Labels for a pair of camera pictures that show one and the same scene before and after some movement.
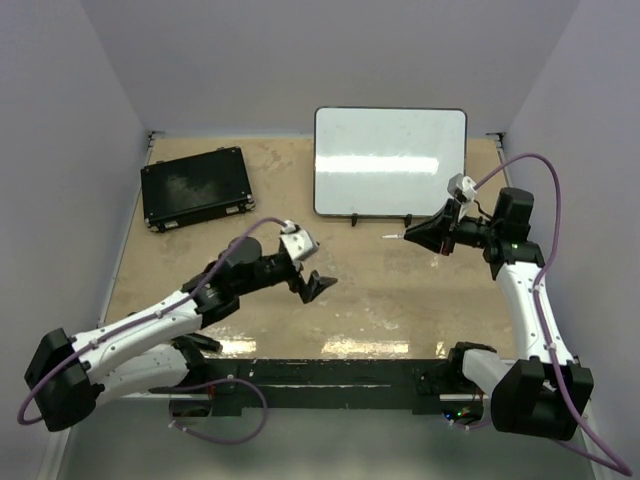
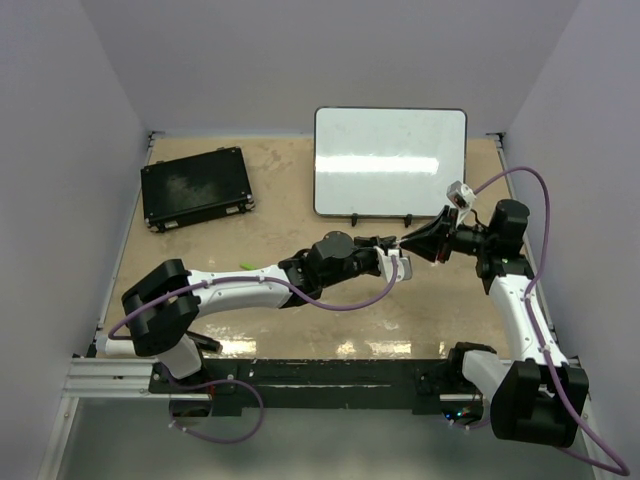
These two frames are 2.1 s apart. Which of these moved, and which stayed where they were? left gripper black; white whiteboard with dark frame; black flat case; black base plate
Moved: left gripper black
Stayed: white whiteboard with dark frame; black flat case; black base plate
